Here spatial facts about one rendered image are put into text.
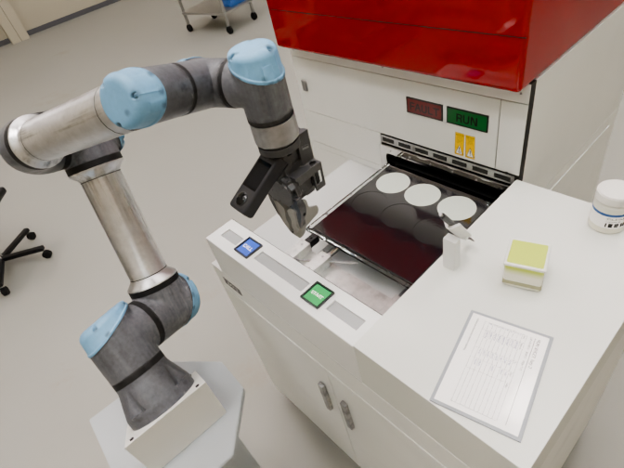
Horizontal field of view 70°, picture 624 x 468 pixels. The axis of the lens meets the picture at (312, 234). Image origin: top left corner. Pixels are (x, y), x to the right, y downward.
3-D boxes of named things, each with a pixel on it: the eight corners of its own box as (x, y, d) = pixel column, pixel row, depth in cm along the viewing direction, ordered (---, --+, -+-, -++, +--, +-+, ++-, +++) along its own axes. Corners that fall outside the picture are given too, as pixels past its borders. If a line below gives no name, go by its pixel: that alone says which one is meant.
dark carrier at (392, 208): (389, 166, 140) (389, 165, 140) (491, 204, 119) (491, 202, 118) (312, 228, 126) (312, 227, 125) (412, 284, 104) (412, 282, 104)
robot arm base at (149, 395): (136, 436, 85) (104, 396, 84) (130, 424, 98) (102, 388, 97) (201, 382, 92) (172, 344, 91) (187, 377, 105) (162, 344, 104)
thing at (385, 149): (384, 165, 149) (382, 141, 143) (511, 212, 122) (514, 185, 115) (381, 168, 148) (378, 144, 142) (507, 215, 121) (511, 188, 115)
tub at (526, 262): (507, 259, 95) (511, 237, 91) (546, 267, 92) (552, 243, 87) (500, 285, 91) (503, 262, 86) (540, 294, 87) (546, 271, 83)
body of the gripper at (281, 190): (328, 188, 81) (315, 130, 73) (293, 214, 78) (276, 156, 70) (300, 175, 86) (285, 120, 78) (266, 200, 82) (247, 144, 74)
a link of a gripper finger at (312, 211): (327, 228, 87) (318, 191, 81) (305, 246, 84) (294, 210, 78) (316, 223, 89) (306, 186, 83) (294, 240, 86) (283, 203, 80)
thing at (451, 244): (455, 249, 100) (456, 203, 91) (471, 256, 98) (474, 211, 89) (439, 266, 98) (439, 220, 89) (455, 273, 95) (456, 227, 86)
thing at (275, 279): (246, 253, 135) (231, 218, 126) (388, 353, 101) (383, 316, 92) (221, 271, 131) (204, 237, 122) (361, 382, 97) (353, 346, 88)
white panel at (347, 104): (316, 141, 174) (292, 38, 148) (517, 216, 124) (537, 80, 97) (310, 145, 173) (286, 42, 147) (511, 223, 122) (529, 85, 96)
